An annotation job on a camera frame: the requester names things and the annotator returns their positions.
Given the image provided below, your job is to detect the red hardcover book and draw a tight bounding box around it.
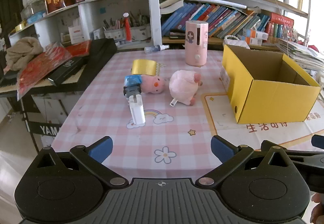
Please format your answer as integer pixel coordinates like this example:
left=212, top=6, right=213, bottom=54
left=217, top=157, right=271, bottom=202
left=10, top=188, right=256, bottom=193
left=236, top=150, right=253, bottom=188
left=270, top=13, right=294, bottom=28

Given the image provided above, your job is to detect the row of small colourful books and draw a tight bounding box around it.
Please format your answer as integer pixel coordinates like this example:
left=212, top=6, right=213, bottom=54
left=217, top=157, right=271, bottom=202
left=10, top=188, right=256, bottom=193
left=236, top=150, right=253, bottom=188
left=264, top=22, right=294, bottom=37

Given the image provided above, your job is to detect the pen holder with pens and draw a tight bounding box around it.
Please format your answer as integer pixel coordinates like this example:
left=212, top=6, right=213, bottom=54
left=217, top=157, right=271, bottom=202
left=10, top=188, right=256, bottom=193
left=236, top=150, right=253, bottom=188
left=104, top=12, right=150, bottom=42

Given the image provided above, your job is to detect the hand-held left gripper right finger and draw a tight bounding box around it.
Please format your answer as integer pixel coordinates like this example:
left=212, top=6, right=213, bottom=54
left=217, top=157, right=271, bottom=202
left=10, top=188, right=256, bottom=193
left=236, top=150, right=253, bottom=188
left=196, top=135, right=295, bottom=186

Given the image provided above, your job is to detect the round pink plush pig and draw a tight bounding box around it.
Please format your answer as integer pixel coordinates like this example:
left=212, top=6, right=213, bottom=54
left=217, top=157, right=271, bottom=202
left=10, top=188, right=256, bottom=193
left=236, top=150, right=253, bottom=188
left=168, top=70, right=204, bottom=107

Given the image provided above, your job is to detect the white bookshelf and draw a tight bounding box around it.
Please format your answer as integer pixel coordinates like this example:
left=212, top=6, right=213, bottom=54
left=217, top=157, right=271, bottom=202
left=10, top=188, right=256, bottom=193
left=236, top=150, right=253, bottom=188
left=7, top=0, right=312, bottom=50

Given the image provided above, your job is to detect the thick cream book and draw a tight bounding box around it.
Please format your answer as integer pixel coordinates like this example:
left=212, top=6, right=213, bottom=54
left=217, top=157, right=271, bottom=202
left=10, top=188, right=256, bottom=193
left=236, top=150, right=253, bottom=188
left=159, top=0, right=186, bottom=14

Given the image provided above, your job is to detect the row of blue leaning books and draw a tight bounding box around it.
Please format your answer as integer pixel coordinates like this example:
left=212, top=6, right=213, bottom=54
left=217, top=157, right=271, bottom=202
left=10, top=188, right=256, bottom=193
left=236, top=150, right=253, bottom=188
left=161, top=3, right=271, bottom=38

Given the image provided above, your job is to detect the orange and white box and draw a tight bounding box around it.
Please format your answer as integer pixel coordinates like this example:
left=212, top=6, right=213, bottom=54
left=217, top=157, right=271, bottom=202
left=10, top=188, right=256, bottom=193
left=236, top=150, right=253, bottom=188
left=244, top=37, right=263, bottom=46
left=243, top=29, right=268, bottom=40

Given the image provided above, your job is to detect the yellow cardboard box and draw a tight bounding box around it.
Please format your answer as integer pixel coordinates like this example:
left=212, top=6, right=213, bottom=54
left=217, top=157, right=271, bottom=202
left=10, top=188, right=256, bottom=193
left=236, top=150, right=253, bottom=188
left=220, top=44, right=321, bottom=124

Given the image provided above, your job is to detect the white quilted pearl-handle handbag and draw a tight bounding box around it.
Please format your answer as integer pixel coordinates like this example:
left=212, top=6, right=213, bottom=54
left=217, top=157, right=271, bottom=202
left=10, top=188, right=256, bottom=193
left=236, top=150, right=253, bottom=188
left=223, top=34, right=250, bottom=49

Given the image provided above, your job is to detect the stack of newspapers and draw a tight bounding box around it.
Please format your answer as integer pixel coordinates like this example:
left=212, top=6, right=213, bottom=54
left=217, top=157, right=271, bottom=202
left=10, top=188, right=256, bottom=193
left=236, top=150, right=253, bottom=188
left=275, top=38, right=324, bottom=73

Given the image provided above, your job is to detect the red bottle with white cap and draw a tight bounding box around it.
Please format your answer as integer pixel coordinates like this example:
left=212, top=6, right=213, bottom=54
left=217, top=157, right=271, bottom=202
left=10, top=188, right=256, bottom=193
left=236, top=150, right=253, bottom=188
left=123, top=12, right=132, bottom=42

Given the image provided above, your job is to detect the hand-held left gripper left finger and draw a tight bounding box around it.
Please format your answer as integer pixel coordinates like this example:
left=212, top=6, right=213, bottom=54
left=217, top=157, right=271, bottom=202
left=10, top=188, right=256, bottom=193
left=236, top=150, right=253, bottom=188
left=30, top=136, right=128, bottom=186

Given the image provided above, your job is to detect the person's right hand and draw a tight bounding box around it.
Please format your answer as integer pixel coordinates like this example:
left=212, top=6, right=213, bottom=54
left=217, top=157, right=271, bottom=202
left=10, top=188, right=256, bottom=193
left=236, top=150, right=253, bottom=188
left=310, top=192, right=324, bottom=224

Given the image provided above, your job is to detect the pink cylindrical humidifier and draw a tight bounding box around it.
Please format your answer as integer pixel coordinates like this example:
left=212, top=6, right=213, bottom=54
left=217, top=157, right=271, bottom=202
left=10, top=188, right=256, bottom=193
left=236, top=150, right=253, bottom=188
left=185, top=21, right=208, bottom=66

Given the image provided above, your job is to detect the small spray bottle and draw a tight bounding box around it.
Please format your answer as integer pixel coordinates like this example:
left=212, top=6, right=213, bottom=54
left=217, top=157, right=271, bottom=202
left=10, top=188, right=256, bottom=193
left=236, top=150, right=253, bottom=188
left=144, top=44, right=169, bottom=54

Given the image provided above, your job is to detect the red patterned bag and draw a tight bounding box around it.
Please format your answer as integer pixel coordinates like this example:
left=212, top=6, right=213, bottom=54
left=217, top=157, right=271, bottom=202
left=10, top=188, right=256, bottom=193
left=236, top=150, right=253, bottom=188
left=17, top=43, right=72, bottom=100

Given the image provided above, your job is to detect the red flat box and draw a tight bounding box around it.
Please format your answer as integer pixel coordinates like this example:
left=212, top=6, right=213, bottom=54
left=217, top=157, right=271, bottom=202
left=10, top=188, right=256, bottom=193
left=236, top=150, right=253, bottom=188
left=66, top=40, right=92, bottom=56

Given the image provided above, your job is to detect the long black box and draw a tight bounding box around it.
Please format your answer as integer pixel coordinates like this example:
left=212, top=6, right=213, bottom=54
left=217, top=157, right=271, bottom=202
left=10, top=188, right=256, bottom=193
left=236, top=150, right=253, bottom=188
left=48, top=56, right=84, bottom=86

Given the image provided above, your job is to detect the gold tape roll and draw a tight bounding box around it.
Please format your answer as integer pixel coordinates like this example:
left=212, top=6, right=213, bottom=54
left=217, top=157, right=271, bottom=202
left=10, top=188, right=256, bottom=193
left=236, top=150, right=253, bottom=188
left=131, top=59, right=161, bottom=76

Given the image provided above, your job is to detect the white box red label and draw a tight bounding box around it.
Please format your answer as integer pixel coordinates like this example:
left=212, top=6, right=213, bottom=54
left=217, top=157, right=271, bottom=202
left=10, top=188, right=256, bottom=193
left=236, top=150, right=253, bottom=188
left=68, top=24, right=85, bottom=44

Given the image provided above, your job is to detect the pink plush toy orange beak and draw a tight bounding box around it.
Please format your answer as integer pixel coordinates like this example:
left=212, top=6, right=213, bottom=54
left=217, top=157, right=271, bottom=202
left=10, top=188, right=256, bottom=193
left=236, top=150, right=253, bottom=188
left=140, top=75, right=165, bottom=94

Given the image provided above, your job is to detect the black electronic piano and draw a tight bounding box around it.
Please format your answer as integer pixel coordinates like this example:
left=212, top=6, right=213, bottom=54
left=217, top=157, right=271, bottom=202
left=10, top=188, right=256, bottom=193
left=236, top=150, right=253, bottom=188
left=0, top=38, right=118, bottom=138

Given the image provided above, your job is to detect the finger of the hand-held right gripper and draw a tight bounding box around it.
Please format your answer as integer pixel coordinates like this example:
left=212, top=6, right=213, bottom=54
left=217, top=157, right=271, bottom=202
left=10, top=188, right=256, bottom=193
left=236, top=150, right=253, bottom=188
left=311, top=135, right=324, bottom=151
left=261, top=140, right=324, bottom=164

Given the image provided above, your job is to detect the white plastic dispenser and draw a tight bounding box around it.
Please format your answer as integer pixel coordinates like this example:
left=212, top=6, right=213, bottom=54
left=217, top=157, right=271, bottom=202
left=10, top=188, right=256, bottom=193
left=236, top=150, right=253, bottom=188
left=129, top=95, right=146, bottom=124

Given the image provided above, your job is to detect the pink checked tablecloth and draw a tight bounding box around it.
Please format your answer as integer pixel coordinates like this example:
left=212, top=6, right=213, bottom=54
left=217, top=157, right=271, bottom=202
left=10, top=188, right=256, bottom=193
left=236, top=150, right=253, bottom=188
left=52, top=49, right=324, bottom=181

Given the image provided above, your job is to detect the beige crumpled cloth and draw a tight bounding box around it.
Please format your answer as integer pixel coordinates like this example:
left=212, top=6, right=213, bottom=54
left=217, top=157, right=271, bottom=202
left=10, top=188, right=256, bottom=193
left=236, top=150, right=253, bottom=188
left=5, top=37, right=44, bottom=71

